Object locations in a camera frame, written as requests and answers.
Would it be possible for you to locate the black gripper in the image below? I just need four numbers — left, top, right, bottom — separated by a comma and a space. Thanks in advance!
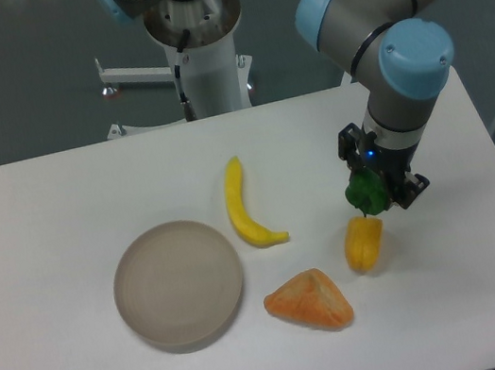
337, 120, 431, 209

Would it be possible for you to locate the green toy pepper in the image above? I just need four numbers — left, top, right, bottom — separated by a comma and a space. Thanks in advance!
345, 168, 390, 216

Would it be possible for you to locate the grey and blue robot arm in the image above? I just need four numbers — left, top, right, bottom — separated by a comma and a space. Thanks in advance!
100, 0, 454, 215

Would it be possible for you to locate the yellow toy pepper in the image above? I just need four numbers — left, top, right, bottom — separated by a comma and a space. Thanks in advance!
344, 216, 384, 273

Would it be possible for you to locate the yellow toy banana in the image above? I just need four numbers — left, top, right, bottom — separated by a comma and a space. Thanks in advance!
223, 157, 290, 248

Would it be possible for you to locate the orange triangular bread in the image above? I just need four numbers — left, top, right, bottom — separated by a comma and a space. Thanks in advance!
264, 268, 355, 330

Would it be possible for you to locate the beige round plate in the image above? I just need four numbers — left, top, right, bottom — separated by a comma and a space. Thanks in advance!
113, 220, 244, 353

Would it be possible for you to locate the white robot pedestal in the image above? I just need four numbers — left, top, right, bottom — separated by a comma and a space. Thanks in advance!
96, 0, 252, 122

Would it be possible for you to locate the black pedestal cable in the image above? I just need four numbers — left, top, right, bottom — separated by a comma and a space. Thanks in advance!
166, 27, 206, 124

